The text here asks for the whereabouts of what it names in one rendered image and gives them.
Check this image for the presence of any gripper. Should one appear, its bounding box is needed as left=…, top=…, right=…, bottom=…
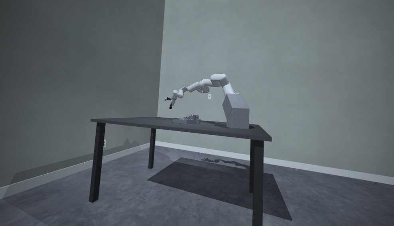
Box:
left=169, top=100, right=176, bottom=109

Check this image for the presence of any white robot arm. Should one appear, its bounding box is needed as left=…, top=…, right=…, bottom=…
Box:
left=164, top=74, right=235, bottom=101

